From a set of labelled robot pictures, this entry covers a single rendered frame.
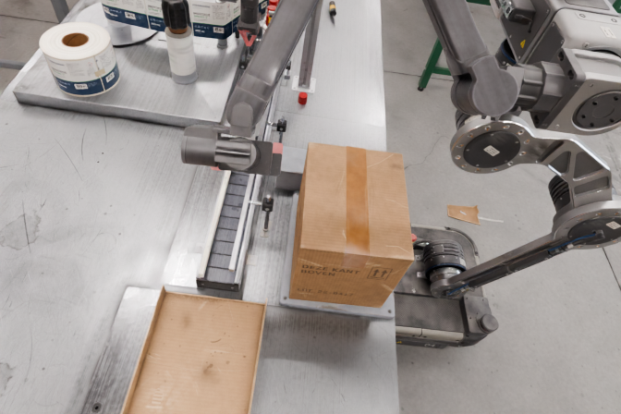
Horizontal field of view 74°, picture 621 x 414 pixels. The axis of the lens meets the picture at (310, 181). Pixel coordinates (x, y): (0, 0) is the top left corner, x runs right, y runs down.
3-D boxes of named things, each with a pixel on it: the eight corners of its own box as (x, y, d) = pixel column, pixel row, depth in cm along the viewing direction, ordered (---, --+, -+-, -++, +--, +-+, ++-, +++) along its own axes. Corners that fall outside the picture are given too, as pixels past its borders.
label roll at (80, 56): (132, 79, 144) (122, 42, 132) (77, 104, 133) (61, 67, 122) (99, 52, 150) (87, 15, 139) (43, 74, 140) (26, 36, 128)
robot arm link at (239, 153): (253, 172, 70) (258, 138, 70) (213, 166, 70) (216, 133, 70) (256, 172, 77) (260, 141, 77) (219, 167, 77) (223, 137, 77)
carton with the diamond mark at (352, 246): (297, 202, 124) (308, 140, 103) (375, 212, 126) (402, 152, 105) (288, 299, 106) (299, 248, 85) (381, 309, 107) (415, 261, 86)
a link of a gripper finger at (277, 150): (250, 141, 91) (247, 139, 82) (283, 145, 92) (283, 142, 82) (248, 173, 91) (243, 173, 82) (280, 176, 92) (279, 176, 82)
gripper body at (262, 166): (222, 137, 83) (216, 133, 76) (273, 142, 84) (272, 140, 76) (219, 169, 83) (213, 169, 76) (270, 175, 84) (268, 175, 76)
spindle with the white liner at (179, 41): (176, 66, 151) (163, -14, 127) (200, 70, 151) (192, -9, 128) (168, 82, 145) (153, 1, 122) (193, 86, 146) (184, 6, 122)
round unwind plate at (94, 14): (95, -3, 171) (94, -6, 170) (170, 9, 172) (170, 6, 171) (61, 40, 152) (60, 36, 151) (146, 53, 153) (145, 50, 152)
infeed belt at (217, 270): (281, -22, 208) (282, -30, 205) (298, -19, 209) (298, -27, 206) (200, 286, 106) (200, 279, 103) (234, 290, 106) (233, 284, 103)
